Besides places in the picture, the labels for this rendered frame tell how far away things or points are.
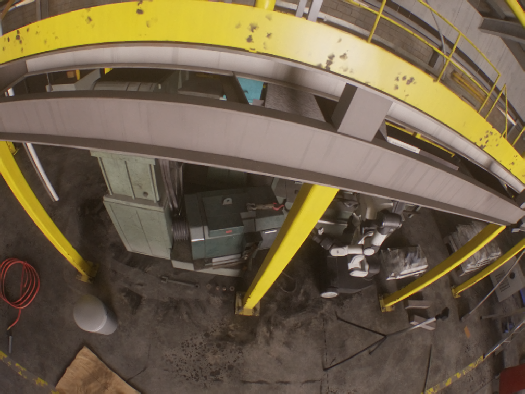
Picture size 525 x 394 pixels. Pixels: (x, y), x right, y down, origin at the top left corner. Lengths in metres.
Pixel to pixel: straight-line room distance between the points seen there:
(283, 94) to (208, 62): 0.81
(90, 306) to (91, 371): 0.69
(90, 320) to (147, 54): 1.83
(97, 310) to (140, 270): 0.70
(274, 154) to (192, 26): 0.45
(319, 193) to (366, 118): 0.31
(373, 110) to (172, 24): 0.55
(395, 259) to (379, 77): 2.71
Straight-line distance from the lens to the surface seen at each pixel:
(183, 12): 0.56
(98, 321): 2.00
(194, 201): 1.71
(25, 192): 1.70
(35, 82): 5.59
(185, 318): 2.20
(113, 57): 1.24
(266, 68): 1.04
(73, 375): 2.53
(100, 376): 2.39
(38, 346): 2.79
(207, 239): 1.62
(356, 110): 0.65
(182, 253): 2.10
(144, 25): 0.60
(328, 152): 0.75
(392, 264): 3.13
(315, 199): 0.82
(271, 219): 1.72
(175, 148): 0.77
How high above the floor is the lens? 2.16
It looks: 47 degrees down
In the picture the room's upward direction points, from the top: 19 degrees clockwise
